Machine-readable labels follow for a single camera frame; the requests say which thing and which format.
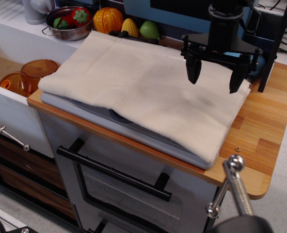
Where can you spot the grey toy stovetop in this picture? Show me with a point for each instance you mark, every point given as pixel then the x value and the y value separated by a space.
pixel 111 120

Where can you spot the orange plastic bowl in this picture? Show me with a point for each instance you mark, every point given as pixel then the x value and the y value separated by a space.
pixel 17 82

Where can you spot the steel pot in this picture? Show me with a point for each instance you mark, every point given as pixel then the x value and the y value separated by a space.
pixel 73 34

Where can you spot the green toy pepper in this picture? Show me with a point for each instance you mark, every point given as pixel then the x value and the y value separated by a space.
pixel 60 23

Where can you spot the red toy strawberry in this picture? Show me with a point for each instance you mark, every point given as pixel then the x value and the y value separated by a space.
pixel 78 17

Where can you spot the green toy pear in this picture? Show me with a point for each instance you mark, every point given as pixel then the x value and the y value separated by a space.
pixel 149 30

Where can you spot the orange toy pumpkin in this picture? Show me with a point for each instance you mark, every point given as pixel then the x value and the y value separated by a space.
pixel 108 19

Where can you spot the yellow toy corn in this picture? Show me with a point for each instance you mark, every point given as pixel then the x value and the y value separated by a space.
pixel 130 27

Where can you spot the black oven door handle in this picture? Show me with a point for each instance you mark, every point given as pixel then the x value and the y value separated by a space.
pixel 157 189

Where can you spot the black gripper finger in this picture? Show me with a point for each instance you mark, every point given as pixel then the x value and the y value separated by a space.
pixel 193 65
pixel 237 77

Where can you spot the orange plastic plate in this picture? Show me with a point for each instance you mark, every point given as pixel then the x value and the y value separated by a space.
pixel 39 68

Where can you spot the metal clamp screw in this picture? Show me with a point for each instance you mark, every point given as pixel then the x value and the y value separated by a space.
pixel 233 181
pixel 25 147

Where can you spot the cream cloth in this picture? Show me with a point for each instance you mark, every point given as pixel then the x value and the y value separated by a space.
pixel 148 85

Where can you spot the wooden drawer cabinet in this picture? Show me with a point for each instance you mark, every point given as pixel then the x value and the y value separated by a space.
pixel 34 177

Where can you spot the metal clamp screw left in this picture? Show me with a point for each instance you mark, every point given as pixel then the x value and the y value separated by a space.
pixel 25 147

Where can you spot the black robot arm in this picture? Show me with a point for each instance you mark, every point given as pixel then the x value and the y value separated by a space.
pixel 226 18

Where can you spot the metal clamp screw right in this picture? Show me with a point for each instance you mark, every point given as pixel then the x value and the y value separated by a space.
pixel 233 181

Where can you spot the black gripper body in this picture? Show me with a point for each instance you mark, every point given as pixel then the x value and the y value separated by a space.
pixel 228 52

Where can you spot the black vertical post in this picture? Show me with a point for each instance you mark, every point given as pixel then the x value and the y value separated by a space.
pixel 281 28

